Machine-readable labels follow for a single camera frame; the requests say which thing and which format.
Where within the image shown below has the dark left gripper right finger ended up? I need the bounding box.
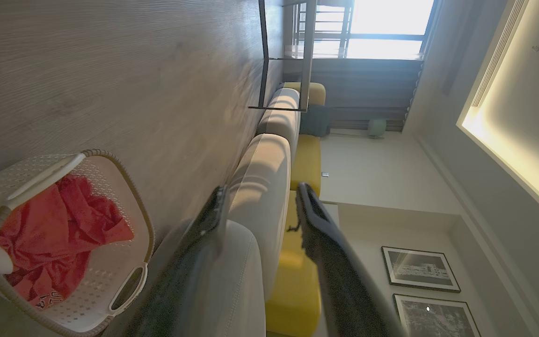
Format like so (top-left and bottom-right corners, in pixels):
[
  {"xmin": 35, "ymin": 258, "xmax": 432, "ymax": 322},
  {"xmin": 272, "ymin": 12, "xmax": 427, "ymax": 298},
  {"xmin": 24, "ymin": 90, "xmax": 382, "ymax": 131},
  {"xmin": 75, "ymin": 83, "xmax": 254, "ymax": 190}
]
[{"xmin": 296, "ymin": 183, "xmax": 407, "ymax": 337}]

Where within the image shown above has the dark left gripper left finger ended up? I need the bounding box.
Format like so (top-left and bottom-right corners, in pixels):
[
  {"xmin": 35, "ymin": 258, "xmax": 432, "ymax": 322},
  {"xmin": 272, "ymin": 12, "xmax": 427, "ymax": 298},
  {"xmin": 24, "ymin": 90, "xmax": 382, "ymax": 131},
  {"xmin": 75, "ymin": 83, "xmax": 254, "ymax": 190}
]
[{"xmin": 126, "ymin": 185, "xmax": 228, "ymax": 337}]

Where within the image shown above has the white perforated plastic laundry basket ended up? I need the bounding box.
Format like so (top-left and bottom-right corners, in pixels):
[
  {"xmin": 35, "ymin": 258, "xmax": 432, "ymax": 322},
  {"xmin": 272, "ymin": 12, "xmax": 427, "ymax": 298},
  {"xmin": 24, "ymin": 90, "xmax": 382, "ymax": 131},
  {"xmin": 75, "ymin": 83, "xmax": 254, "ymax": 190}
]
[{"xmin": 0, "ymin": 149, "xmax": 156, "ymax": 337}]

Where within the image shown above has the yellow sofa cushion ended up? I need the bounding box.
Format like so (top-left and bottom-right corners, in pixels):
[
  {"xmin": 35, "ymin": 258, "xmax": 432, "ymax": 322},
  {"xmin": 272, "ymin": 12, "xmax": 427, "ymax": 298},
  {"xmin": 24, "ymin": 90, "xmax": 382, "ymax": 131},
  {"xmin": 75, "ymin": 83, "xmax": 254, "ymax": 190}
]
[
  {"xmin": 290, "ymin": 134, "xmax": 322, "ymax": 197},
  {"xmin": 265, "ymin": 201, "xmax": 322, "ymax": 337},
  {"xmin": 283, "ymin": 82, "xmax": 326, "ymax": 106}
]

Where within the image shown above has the black framed picture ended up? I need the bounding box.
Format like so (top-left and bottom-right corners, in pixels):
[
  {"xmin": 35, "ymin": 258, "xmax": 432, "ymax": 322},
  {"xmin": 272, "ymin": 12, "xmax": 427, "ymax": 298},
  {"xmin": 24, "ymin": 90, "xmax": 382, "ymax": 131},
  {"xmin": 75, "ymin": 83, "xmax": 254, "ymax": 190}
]
[
  {"xmin": 393, "ymin": 293, "xmax": 481, "ymax": 337},
  {"xmin": 381, "ymin": 246, "xmax": 461, "ymax": 293}
]

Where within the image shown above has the light grey fabric sofa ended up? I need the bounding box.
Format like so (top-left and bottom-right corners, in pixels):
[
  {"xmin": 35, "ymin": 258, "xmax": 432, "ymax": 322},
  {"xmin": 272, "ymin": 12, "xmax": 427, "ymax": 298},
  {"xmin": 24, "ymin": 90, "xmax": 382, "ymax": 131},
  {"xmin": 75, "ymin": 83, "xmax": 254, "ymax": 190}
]
[{"xmin": 195, "ymin": 88, "xmax": 301, "ymax": 337}]

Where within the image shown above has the red garment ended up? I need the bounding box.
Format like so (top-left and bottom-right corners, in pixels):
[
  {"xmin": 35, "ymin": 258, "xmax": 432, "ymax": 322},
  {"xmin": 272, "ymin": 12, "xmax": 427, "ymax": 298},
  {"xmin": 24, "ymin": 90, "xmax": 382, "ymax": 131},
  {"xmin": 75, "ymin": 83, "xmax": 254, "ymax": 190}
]
[{"xmin": 0, "ymin": 174, "xmax": 135, "ymax": 309}]

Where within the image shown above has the pale green round vase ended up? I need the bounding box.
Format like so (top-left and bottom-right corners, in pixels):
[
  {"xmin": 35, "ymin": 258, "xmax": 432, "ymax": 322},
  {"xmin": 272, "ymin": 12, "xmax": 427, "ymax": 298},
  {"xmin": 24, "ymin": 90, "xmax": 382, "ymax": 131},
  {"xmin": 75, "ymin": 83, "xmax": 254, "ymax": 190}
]
[{"xmin": 367, "ymin": 118, "xmax": 387, "ymax": 140}]

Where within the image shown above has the dark teal cushion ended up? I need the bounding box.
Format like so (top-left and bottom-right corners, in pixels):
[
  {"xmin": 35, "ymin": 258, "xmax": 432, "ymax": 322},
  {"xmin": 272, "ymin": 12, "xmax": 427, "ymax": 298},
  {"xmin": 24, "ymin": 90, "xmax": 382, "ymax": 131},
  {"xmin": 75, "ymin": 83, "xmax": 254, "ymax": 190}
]
[{"xmin": 299, "ymin": 104, "xmax": 331, "ymax": 138}]

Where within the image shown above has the ceiling air vent grille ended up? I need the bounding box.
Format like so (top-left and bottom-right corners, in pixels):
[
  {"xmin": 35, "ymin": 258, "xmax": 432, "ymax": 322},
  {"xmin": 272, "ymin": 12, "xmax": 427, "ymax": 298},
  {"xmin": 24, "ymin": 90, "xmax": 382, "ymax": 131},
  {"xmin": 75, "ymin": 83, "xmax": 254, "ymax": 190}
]
[{"xmin": 471, "ymin": 0, "xmax": 528, "ymax": 109}]

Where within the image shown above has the metal frame glass table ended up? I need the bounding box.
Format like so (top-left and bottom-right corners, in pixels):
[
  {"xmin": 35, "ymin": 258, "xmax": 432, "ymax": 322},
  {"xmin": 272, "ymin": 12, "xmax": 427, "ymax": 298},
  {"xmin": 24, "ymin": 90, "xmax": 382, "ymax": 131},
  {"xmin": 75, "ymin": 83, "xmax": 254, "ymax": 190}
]
[{"xmin": 248, "ymin": 0, "xmax": 318, "ymax": 113}]

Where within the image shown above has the bright window with frame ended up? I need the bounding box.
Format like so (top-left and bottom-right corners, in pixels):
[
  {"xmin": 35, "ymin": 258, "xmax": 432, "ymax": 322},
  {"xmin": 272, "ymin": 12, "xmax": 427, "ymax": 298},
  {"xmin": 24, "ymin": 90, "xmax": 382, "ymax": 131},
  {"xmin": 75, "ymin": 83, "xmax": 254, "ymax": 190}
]
[{"xmin": 297, "ymin": 0, "xmax": 436, "ymax": 61}]

